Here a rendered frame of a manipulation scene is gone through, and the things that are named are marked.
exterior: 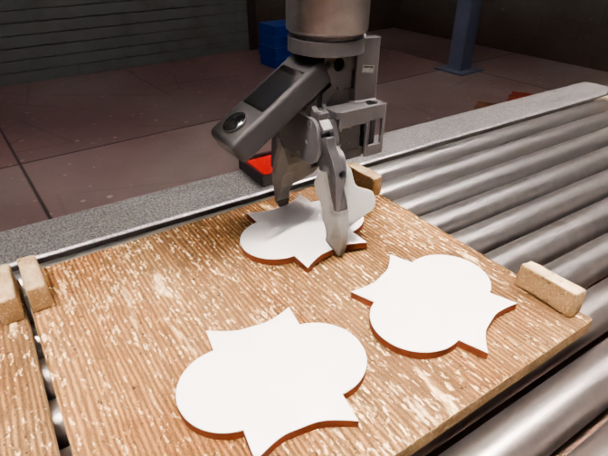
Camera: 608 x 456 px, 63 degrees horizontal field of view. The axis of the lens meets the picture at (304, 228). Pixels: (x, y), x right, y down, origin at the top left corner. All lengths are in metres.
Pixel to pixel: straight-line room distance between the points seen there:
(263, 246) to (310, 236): 0.05
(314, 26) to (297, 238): 0.21
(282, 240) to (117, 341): 0.19
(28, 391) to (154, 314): 0.11
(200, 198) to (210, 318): 0.27
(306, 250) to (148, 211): 0.24
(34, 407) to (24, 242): 0.28
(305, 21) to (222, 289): 0.25
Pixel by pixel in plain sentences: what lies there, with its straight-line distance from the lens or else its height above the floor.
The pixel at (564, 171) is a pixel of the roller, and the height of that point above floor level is 0.92.
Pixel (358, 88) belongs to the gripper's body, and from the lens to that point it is 0.50.
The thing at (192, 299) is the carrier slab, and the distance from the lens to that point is 0.47.
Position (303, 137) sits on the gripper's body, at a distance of 0.48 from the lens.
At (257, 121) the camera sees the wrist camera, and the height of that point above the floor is 1.08.
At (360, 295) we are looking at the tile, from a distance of 0.45.
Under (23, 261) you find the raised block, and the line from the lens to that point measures 0.53.
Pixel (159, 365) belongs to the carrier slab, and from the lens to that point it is 0.42.
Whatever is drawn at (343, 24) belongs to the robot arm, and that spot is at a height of 1.16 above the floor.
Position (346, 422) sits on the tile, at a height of 0.94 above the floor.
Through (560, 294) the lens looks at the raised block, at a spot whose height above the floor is 0.95.
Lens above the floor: 1.23
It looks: 32 degrees down
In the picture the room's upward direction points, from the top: straight up
